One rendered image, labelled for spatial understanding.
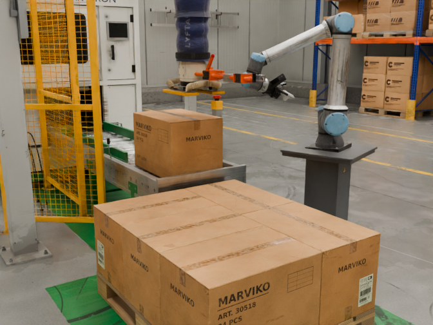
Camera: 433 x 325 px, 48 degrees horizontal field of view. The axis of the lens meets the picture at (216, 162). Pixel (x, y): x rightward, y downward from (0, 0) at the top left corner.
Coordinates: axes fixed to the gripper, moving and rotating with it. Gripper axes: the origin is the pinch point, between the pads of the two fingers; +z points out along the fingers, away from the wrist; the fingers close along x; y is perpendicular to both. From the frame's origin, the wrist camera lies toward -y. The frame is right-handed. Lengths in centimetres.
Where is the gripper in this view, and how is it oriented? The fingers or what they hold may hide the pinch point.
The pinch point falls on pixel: (290, 90)
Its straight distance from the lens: 328.3
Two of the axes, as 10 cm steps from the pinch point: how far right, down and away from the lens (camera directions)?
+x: 2.6, 7.0, -6.7
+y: -4.5, 7.0, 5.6
